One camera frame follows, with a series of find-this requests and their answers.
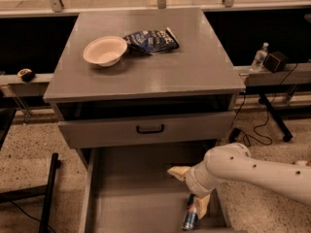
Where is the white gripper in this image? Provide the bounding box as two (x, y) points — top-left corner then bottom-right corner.
(167, 162), (218, 219)

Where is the blue silver redbull can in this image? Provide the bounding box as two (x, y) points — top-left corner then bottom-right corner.
(182, 194), (198, 231)

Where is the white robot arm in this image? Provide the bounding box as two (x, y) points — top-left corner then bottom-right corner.
(167, 143), (311, 219)

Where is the grey top drawer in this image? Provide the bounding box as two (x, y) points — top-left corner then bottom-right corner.
(58, 112), (235, 149)

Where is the grey open middle drawer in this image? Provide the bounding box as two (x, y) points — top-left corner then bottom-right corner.
(79, 141), (248, 233)

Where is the grey drawer cabinet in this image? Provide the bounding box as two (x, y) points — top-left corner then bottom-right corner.
(44, 8), (245, 163)

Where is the black table leg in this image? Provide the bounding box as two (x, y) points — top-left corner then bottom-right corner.
(259, 93), (293, 143)

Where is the white shoe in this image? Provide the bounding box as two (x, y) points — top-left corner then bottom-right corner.
(294, 160), (310, 166)

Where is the black metal stand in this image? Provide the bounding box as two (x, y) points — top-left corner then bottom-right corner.
(0, 153), (60, 233)

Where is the clear water bottle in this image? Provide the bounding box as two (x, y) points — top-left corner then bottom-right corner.
(251, 43), (269, 72)

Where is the blue chip bag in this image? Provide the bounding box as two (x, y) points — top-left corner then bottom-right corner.
(123, 27), (180, 55)

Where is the small black box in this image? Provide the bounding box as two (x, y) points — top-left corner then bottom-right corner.
(264, 51), (289, 73)

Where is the white paper bowl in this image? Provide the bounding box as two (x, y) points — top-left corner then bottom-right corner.
(83, 36), (127, 67)

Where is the yellow black tape measure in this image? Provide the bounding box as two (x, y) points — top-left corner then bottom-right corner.
(17, 68), (36, 82)

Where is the black drawer handle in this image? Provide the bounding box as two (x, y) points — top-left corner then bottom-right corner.
(136, 124), (165, 134)

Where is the black power adapter cable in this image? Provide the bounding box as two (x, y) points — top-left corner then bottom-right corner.
(217, 61), (300, 152)

